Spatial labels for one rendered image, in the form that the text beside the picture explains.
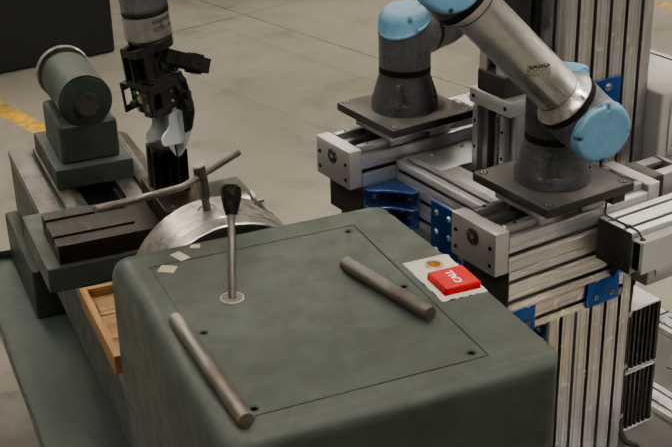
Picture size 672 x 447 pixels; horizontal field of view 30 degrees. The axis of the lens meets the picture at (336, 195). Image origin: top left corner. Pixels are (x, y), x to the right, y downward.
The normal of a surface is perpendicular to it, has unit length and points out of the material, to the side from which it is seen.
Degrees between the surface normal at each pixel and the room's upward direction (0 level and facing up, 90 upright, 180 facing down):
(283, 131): 0
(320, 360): 0
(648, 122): 90
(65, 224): 0
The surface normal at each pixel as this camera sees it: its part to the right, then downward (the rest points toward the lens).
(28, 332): -0.03, -0.91
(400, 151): 0.54, 0.33
